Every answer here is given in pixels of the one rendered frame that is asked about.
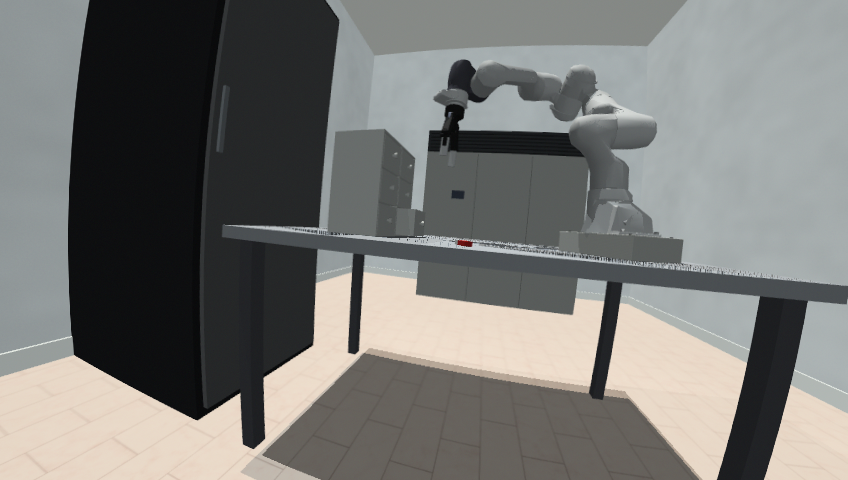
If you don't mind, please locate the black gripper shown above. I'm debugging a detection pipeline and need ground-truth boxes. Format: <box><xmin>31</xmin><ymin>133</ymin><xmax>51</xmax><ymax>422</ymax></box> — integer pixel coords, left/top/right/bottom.
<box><xmin>439</xmin><ymin>104</ymin><xmax>465</xmax><ymax>167</ymax></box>

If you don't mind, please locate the grey drawer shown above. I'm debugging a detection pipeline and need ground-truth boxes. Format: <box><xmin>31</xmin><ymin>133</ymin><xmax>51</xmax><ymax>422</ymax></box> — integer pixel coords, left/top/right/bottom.
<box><xmin>398</xmin><ymin>179</ymin><xmax>412</xmax><ymax>208</ymax></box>
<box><xmin>395</xmin><ymin>208</ymin><xmax>426</xmax><ymax>236</ymax></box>
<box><xmin>377</xmin><ymin>203</ymin><xmax>397</xmax><ymax>235</ymax></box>
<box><xmin>382</xmin><ymin>134</ymin><xmax>402</xmax><ymax>174</ymax></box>
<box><xmin>400</xmin><ymin>149</ymin><xmax>414</xmax><ymax>183</ymax></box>
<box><xmin>379</xmin><ymin>168</ymin><xmax>399</xmax><ymax>205</ymax></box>

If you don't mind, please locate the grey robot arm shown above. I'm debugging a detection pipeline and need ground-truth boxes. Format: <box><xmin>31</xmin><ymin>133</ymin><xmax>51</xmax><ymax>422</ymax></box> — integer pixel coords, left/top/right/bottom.
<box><xmin>433</xmin><ymin>59</ymin><xmax>662</xmax><ymax>237</ymax></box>

